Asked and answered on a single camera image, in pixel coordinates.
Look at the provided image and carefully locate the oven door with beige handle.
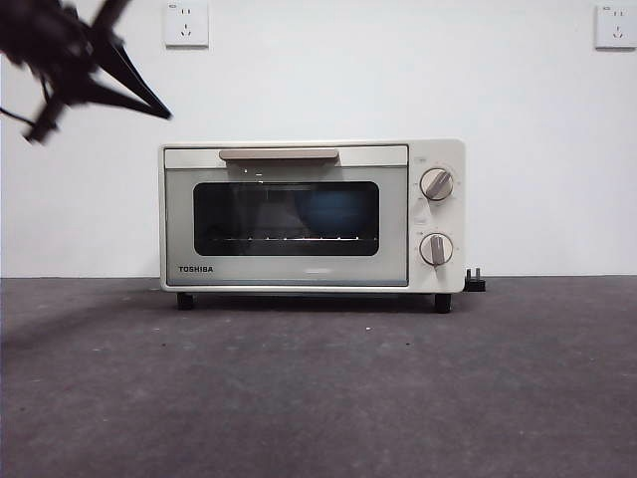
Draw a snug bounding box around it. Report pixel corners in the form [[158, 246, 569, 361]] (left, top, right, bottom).
[[163, 144, 410, 289]]

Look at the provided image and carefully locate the blue ribbed bowl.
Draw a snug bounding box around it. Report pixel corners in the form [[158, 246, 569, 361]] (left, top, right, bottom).
[[293, 191, 372, 238]]

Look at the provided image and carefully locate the beige oven knob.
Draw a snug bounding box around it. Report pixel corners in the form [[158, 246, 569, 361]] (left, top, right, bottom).
[[419, 167, 455, 201], [418, 232, 454, 268]]

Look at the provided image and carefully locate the cream white toaster oven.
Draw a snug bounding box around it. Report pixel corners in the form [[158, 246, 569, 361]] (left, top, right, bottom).
[[158, 137, 467, 314]]

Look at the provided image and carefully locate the white wall socket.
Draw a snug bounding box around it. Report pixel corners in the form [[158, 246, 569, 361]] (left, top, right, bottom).
[[164, 1, 210, 50], [594, 4, 637, 50]]

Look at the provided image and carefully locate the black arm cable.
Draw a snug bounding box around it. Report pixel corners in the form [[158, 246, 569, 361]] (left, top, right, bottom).
[[0, 107, 39, 125]]

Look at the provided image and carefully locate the metal wire oven rack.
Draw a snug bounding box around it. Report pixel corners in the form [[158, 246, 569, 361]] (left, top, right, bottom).
[[212, 233, 377, 245]]

